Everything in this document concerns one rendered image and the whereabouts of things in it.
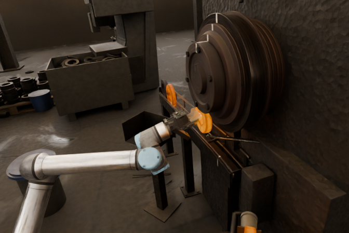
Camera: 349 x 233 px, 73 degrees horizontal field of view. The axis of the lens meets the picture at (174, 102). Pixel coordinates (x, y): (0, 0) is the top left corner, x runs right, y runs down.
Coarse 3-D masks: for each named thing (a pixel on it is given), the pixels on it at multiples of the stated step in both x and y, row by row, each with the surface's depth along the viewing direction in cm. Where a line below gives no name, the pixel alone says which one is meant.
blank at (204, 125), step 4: (196, 108) 127; (200, 112) 122; (204, 116) 118; (208, 116) 117; (200, 120) 127; (204, 120) 119; (208, 120) 117; (200, 124) 126; (204, 124) 120; (208, 124) 118; (200, 128) 126; (204, 128) 121; (208, 128) 119; (204, 132) 122
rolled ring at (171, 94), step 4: (168, 84) 191; (168, 88) 189; (172, 88) 185; (168, 92) 198; (172, 92) 184; (168, 96) 198; (172, 96) 183; (168, 100) 198; (172, 100) 184; (172, 104) 187
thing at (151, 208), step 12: (132, 120) 156; (144, 120) 166; (156, 120) 159; (132, 132) 158; (156, 180) 163; (156, 192) 168; (156, 204) 178; (168, 204) 177; (156, 216) 168; (168, 216) 167
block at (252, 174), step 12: (252, 168) 90; (264, 168) 89; (252, 180) 85; (264, 180) 85; (252, 192) 86; (264, 192) 88; (240, 204) 97; (252, 204) 89; (264, 204) 91; (264, 216) 94
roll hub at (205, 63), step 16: (192, 48) 92; (208, 48) 83; (192, 64) 99; (208, 64) 81; (192, 80) 98; (224, 80) 81; (192, 96) 104; (208, 96) 89; (224, 96) 84; (208, 112) 90
